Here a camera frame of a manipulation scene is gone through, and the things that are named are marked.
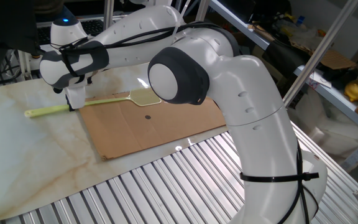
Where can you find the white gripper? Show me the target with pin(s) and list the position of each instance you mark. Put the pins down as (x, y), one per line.
(77, 96)

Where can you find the yellow-green plastic flyswatter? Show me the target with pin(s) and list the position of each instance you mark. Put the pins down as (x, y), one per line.
(140, 97)

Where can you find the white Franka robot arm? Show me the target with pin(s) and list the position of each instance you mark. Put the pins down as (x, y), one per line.
(259, 140)

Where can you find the marble pattern board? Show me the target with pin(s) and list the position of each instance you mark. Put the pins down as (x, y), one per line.
(26, 155)

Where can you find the brown cardboard sheet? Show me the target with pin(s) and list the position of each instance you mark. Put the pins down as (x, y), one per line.
(166, 133)

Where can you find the person in dark clothes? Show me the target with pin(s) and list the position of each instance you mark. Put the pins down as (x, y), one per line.
(50, 7)

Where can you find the blue bottle cap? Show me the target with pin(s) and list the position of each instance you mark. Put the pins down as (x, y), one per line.
(301, 21)

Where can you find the white printed card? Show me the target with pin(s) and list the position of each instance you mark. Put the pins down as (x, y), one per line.
(320, 80)

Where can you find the white plastic bag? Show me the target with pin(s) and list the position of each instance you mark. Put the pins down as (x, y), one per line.
(328, 130)

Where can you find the brown cardboard piece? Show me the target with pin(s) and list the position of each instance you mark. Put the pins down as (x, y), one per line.
(337, 60)

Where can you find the gold figurine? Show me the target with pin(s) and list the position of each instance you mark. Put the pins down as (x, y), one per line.
(354, 91)

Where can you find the aluminium frame post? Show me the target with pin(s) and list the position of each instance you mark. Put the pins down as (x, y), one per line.
(25, 65)
(202, 9)
(108, 9)
(322, 51)

